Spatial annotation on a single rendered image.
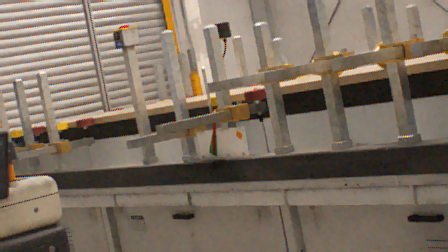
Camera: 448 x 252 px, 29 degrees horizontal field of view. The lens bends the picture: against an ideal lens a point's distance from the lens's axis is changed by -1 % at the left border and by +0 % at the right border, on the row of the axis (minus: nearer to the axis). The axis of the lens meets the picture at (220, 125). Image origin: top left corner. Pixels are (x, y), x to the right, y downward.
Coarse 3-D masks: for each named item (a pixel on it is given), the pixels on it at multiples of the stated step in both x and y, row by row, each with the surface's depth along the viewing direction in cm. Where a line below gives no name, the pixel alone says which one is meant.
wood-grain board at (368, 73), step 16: (416, 64) 249; (432, 64) 245; (304, 80) 319; (320, 80) 280; (352, 80) 270; (368, 80) 265; (240, 96) 313; (112, 112) 461; (128, 112) 372; (160, 112) 354
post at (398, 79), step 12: (384, 0) 228; (384, 12) 229; (384, 24) 229; (396, 24) 230; (384, 36) 230; (396, 36) 230; (396, 72) 229; (396, 84) 230; (408, 84) 231; (396, 96) 231; (408, 96) 231; (396, 108) 232; (408, 108) 230; (408, 120) 230; (408, 132) 230
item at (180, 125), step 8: (256, 104) 291; (264, 104) 294; (224, 112) 283; (256, 112) 291; (184, 120) 273; (192, 120) 275; (200, 120) 277; (208, 120) 279; (216, 120) 281; (160, 128) 268; (168, 128) 269; (176, 128) 271; (184, 128) 273
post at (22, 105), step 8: (16, 80) 405; (16, 88) 405; (16, 96) 407; (24, 96) 407; (24, 104) 407; (24, 112) 406; (24, 120) 406; (24, 128) 407; (24, 136) 408; (32, 136) 408; (32, 144) 408; (32, 160) 407; (32, 168) 408
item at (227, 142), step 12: (204, 132) 298; (216, 132) 293; (228, 132) 288; (240, 132) 283; (204, 144) 299; (228, 144) 289; (240, 144) 284; (204, 156) 300; (228, 156) 290; (240, 156) 285
